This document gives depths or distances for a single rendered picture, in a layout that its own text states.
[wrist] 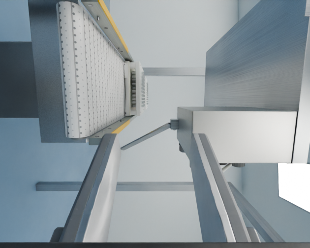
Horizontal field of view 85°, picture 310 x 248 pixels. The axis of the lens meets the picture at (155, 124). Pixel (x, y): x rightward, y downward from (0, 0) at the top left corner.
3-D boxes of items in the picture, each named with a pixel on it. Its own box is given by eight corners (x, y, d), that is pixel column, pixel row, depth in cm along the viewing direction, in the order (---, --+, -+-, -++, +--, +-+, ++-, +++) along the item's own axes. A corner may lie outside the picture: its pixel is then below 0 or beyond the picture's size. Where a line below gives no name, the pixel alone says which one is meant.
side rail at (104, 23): (80, 2, 31) (98, 2, 31) (79, -8, 31) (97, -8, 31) (140, 81, 162) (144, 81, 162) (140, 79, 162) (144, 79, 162)
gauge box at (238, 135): (190, 164, 33) (292, 164, 33) (192, 110, 32) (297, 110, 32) (176, 139, 55) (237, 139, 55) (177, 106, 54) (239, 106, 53)
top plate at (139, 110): (139, 70, 99) (143, 70, 99) (140, 111, 103) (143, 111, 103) (135, 60, 75) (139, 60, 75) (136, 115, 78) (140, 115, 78)
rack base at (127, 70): (131, 70, 99) (135, 70, 99) (132, 111, 103) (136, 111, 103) (124, 60, 75) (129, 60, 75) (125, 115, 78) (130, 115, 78)
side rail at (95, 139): (88, 145, 35) (104, 145, 35) (88, 137, 34) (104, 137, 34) (141, 109, 165) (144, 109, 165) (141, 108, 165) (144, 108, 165)
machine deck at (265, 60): (287, 164, 33) (307, 164, 33) (311, -55, 28) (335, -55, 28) (201, 122, 95) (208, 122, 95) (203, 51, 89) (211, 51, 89)
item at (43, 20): (40, 142, 37) (86, 142, 37) (26, -1, 33) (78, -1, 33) (129, 109, 165) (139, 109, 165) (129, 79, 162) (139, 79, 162)
